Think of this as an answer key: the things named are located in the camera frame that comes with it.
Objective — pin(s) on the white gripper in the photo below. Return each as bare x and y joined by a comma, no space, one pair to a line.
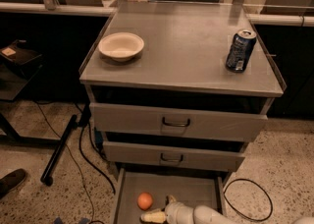
174,212

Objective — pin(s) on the orange fruit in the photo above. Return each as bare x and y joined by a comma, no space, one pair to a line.
144,201

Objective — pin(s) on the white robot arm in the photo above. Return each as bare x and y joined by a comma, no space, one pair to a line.
203,214

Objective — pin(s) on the bottom grey open drawer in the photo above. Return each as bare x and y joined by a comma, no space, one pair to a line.
189,187

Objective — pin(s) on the middle grey drawer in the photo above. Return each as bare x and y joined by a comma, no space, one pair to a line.
146,154

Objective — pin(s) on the top grey drawer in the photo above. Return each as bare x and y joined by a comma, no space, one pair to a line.
171,122

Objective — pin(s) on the grey metal drawer cabinet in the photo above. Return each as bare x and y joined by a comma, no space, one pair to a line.
182,66

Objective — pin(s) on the black metal floor bar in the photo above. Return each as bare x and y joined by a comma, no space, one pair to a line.
46,177

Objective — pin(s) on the dark shoe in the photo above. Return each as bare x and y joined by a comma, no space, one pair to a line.
11,181

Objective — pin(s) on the white paper bowl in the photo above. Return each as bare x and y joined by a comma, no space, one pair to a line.
121,46

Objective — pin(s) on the blue soda can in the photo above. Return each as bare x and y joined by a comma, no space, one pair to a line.
241,50

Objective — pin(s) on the dark side table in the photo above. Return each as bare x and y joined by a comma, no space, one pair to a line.
11,86

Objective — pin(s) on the black box on shelf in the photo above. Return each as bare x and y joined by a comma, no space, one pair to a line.
19,59

